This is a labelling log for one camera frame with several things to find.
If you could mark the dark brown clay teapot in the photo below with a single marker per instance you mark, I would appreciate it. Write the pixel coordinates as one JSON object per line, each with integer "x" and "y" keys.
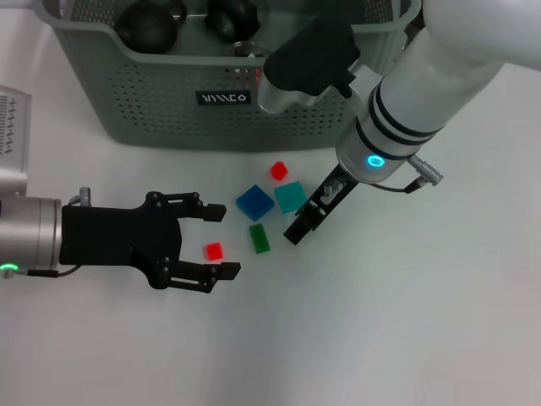
{"x": 145, "y": 29}

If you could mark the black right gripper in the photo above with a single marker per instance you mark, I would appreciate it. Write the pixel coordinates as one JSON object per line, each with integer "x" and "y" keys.
{"x": 334, "y": 199}

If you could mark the left gripper silver side plug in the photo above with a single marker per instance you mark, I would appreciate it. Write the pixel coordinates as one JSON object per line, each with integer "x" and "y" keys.
{"x": 84, "y": 194}

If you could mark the cyan square toy tile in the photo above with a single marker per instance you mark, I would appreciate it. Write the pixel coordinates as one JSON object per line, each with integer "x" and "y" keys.
{"x": 287, "y": 196}

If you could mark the green rectangular toy brick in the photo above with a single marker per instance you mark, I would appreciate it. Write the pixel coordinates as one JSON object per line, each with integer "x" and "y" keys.
{"x": 258, "y": 238}

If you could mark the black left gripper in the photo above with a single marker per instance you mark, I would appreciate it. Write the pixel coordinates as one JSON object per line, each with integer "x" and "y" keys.
{"x": 118, "y": 237}

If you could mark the blue square toy tile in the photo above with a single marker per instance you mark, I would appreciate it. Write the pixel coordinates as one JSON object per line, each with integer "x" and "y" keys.
{"x": 254, "y": 202}

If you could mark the small red square block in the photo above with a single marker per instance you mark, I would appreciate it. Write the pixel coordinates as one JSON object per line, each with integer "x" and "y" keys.
{"x": 214, "y": 251}

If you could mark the small red studded cube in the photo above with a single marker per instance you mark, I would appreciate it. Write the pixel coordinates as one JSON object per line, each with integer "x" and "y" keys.
{"x": 279, "y": 169}

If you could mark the grey perforated plastic storage basket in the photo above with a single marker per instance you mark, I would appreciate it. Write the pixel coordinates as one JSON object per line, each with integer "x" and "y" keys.
{"x": 169, "y": 118}

